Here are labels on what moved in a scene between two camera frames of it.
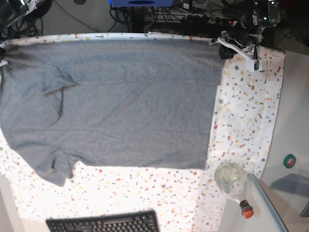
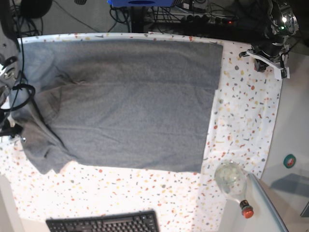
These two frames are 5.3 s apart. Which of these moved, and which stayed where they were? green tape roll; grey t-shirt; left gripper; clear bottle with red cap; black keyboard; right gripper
Moved: right gripper; left gripper
Stayed: grey t-shirt; black keyboard; green tape roll; clear bottle with red cap
